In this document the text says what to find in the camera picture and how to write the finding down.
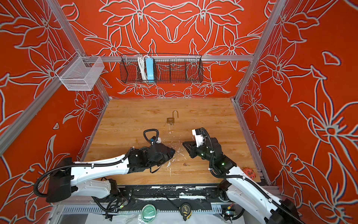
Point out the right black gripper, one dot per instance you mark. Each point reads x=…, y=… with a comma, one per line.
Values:
x=192, y=147

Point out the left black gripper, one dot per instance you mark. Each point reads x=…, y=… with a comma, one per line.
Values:
x=169, y=154

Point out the brass padlock long shackle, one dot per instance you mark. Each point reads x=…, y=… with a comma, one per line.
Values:
x=171, y=120

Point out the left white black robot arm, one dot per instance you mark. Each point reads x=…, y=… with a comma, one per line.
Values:
x=70, y=178

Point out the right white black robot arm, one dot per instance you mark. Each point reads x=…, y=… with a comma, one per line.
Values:
x=238, y=186

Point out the black yellow tape measure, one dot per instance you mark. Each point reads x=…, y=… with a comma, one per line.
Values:
x=185, y=211

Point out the red round object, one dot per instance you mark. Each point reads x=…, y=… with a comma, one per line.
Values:
x=250, y=173

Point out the light blue box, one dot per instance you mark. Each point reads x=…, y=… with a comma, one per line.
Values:
x=150, y=69

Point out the white mesh basket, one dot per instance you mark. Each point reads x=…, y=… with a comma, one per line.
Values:
x=81, y=75

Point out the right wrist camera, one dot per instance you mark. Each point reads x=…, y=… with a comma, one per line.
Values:
x=199, y=137

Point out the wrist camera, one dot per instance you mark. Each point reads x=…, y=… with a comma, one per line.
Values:
x=199, y=137
x=155, y=140

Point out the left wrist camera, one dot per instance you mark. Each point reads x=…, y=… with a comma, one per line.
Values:
x=155, y=140

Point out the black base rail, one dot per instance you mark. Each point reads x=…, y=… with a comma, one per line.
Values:
x=205, y=192

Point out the black wire basket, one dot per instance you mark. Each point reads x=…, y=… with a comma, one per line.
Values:
x=168, y=69

